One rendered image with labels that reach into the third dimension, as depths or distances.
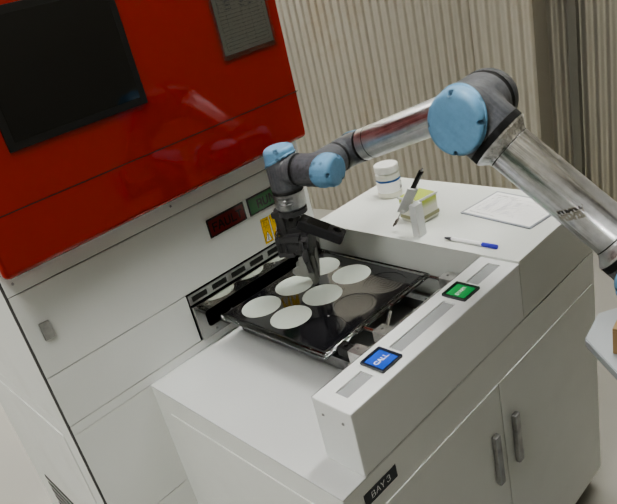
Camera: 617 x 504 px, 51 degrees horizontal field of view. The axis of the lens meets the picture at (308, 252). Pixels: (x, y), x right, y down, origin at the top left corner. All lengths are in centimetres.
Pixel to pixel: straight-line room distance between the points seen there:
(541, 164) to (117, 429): 107
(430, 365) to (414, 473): 21
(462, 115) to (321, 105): 310
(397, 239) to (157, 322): 61
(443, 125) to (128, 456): 104
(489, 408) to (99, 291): 88
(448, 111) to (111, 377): 93
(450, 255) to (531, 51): 193
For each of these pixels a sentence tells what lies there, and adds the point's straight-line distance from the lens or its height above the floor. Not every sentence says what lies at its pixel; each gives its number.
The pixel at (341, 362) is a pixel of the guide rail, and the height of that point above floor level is 84.
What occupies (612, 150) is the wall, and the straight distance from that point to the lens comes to 357.
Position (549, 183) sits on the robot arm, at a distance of 116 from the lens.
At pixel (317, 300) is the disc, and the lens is 155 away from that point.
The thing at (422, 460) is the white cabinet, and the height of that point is 74.
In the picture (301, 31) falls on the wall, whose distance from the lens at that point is 416.
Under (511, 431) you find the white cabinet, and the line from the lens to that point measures 160.
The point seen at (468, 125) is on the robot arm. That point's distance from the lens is 115.
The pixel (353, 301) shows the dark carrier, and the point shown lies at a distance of 151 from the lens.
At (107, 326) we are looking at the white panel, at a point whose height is 101.
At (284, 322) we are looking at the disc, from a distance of 150.
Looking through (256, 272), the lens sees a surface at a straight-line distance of 168.
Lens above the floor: 165
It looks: 25 degrees down
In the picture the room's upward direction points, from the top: 14 degrees counter-clockwise
